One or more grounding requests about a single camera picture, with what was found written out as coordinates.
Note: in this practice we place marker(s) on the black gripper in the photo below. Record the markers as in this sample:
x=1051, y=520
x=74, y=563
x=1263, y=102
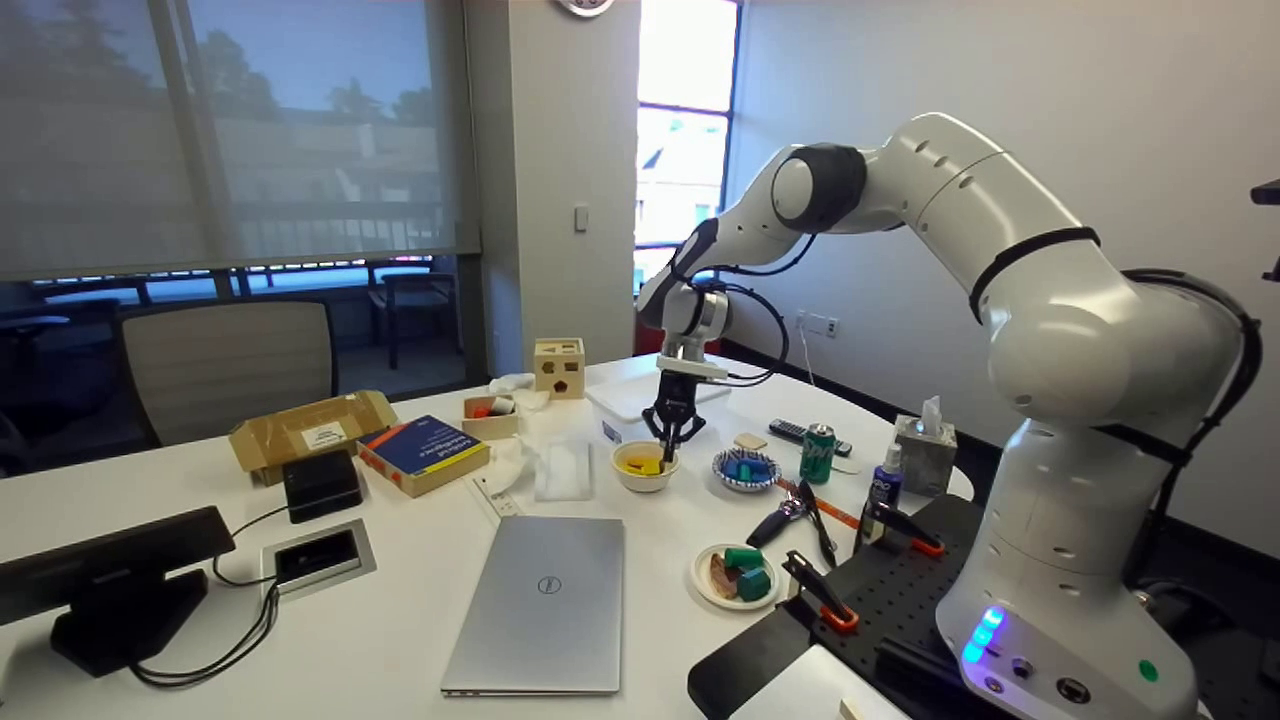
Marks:
x=674, y=411

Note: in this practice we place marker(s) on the black handled metal spoon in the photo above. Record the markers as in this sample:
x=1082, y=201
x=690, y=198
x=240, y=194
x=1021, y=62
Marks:
x=666, y=452

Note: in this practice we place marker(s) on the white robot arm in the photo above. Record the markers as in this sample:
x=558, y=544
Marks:
x=1114, y=377

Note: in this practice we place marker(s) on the white flat box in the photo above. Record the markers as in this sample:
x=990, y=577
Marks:
x=626, y=390

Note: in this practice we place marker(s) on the white bowl yellow contents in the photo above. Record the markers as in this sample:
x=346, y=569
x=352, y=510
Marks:
x=640, y=464

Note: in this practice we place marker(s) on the red bin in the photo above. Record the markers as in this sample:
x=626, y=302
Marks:
x=647, y=339

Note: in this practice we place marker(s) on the blue patterned white bowl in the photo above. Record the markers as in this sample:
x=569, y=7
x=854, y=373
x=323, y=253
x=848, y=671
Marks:
x=747, y=468

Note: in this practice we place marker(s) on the grey remote control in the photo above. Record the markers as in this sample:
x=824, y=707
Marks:
x=797, y=435

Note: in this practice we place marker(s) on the wooden shape sorter cube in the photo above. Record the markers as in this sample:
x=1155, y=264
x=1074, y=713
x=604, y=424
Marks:
x=558, y=364

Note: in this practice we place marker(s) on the clear plastic bag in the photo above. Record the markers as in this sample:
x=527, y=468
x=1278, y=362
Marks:
x=536, y=474

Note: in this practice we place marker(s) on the green soda can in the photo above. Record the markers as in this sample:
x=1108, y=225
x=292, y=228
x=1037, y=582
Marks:
x=817, y=452

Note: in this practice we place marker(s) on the white plate with blocks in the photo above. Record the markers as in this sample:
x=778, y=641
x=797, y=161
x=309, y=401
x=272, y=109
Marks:
x=733, y=577

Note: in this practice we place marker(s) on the orange ruler strip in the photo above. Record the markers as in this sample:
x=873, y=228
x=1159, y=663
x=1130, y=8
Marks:
x=821, y=504

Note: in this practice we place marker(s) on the blue white spray bottle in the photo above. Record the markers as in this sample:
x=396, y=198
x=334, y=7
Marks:
x=881, y=500

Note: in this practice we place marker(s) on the left orange black clamp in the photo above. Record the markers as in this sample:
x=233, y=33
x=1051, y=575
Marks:
x=836, y=612

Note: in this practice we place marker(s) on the orange black clamp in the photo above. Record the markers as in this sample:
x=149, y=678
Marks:
x=836, y=612
x=911, y=531

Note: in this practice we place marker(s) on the silver laptop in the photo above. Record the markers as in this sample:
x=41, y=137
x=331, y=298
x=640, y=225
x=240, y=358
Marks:
x=544, y=612

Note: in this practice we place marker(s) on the tissue box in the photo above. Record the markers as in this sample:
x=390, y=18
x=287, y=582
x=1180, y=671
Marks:
x=924, y=449

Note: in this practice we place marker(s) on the blue yellow book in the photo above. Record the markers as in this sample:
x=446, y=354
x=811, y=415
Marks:
x=420, y=452

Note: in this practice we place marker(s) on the right orange black clamp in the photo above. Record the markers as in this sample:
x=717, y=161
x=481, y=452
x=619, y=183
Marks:
x=911, y=531

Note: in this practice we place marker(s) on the cardboard box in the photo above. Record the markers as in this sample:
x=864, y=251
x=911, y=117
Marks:
x=267, y=446

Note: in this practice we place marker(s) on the small black box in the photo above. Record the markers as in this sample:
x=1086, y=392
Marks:
x=323, y=487

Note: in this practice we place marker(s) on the table power outlet plate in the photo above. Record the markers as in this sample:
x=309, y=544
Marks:
x=325, y=556

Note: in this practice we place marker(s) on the grey office chair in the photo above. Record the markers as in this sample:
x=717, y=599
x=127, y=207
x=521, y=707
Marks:
x=210, y=364

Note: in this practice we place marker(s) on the wall light switch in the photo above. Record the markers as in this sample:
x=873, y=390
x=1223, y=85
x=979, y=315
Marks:
x=580, y=218

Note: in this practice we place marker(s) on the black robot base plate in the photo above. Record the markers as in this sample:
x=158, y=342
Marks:
x=893, y=645

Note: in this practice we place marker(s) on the wall clock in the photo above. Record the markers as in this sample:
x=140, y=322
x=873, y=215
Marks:
x=585, y=8

